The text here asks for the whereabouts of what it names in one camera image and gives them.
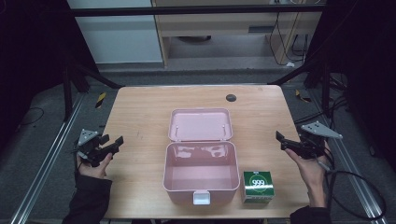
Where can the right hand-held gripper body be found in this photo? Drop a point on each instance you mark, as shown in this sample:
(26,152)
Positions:
(311,144)

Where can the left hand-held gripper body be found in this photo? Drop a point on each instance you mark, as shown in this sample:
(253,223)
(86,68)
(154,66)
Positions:
(90,149)

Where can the person's left hand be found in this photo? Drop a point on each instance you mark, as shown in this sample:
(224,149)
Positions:
(93,169)

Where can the person's right hand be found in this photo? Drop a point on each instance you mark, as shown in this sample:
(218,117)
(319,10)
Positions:
(311,177)

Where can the black and yellow tape strip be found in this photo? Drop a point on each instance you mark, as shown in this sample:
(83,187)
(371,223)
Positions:
(302,96)
(100,100)

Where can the green and white carton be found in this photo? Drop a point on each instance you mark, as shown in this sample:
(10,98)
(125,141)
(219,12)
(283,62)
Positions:
(258,186)

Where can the black metal stand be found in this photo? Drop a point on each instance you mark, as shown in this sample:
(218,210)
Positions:
(325,90)
(67,90)

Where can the dark round table grommet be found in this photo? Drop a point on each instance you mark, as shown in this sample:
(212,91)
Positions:
(231,98)

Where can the white plug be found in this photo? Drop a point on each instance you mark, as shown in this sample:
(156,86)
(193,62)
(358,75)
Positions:
(290,64)

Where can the pink plastic storage box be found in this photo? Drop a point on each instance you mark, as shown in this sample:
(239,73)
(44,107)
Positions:
(200,168)

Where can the white cabinet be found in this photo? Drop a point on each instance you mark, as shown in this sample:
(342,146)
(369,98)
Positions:
(118,40)

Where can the light wooden desk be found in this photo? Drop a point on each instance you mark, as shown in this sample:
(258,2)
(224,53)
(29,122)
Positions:
(218,23)

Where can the black horizontal bar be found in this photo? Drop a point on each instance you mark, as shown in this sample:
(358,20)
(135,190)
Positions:
(186,11)

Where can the aluminium floor rail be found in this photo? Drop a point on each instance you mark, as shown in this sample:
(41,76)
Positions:
(46,158)
(351,158)

